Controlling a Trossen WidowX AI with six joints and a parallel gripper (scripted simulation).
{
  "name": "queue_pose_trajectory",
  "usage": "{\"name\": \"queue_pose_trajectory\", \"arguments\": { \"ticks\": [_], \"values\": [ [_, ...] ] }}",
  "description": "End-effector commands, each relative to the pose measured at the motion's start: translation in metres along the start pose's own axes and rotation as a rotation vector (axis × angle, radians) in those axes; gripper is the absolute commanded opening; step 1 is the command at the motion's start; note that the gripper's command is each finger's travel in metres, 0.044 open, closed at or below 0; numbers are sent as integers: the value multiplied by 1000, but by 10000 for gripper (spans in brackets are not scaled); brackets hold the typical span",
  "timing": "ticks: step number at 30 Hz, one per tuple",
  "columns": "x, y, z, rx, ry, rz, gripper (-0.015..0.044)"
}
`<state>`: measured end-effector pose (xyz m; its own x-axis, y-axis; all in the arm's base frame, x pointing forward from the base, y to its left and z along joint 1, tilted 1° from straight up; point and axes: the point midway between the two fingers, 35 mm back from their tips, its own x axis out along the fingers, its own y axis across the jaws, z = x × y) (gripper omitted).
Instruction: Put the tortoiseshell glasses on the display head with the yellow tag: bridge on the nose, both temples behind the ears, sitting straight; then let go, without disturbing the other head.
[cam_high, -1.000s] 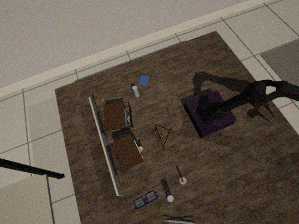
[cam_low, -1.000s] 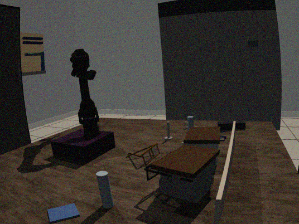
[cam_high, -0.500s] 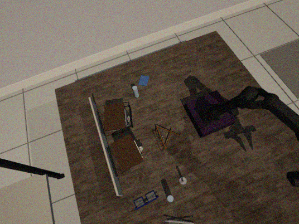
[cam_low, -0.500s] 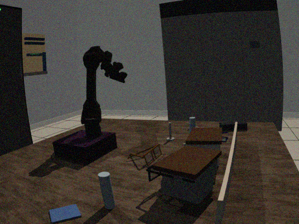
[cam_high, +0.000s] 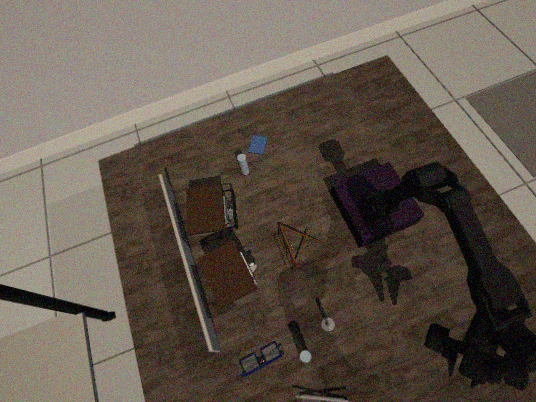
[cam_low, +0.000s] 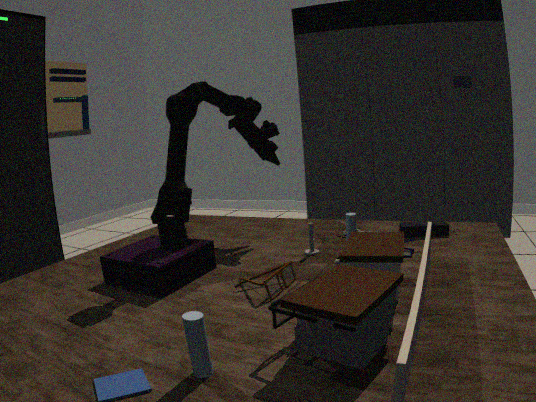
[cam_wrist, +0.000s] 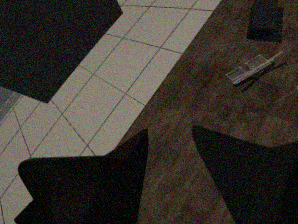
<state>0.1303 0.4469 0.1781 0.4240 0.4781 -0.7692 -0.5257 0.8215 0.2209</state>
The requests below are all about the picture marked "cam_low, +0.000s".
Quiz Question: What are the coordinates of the blue flat rectangular block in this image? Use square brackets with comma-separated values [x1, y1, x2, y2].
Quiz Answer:
[94, 368, 153, 402]

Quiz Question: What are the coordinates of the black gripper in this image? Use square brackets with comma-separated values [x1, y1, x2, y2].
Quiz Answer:
[242, 124, 280, 165]

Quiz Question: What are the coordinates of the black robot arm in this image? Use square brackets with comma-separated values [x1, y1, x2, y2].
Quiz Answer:
[151, 81, 261, 250]

